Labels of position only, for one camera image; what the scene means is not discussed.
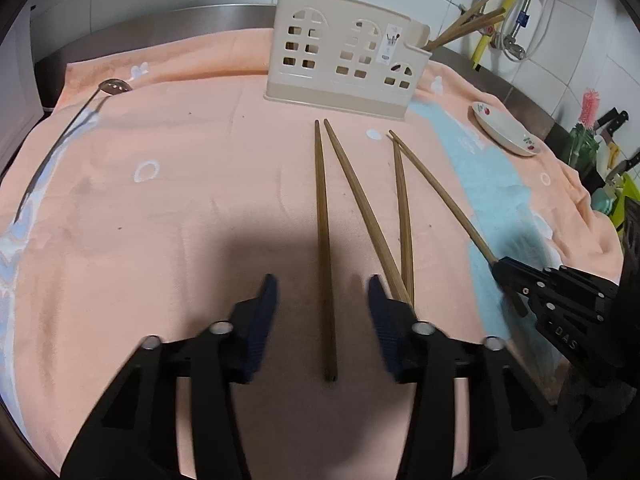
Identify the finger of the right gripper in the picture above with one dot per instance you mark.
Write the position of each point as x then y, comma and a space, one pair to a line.
520, 279

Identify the black handled knife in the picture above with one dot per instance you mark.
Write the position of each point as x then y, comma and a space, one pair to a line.
611, 121

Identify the beige plastic utensil holder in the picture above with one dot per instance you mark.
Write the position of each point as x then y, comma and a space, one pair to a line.
346, 55

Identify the white microwave oven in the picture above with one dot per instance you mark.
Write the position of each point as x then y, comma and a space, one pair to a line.
20, 105

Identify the pink bottle brush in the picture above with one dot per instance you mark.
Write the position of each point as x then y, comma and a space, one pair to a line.
590, 106

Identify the green glass bottle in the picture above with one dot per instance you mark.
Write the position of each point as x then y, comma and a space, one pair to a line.
583, 148

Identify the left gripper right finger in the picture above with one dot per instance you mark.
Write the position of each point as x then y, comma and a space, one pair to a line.
417, 352

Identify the peach printed towel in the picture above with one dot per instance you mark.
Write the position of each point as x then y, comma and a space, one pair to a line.
165, 186

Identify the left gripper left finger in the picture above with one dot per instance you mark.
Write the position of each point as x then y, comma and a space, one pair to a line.
228, 352

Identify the white floral ceramic dish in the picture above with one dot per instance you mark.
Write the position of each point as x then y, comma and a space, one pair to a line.
505, 130

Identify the wooden chopstick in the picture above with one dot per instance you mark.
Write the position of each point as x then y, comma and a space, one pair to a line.
463, 18
329, 352
470, 30
449, 201
465, 25
397, 286
405, 231

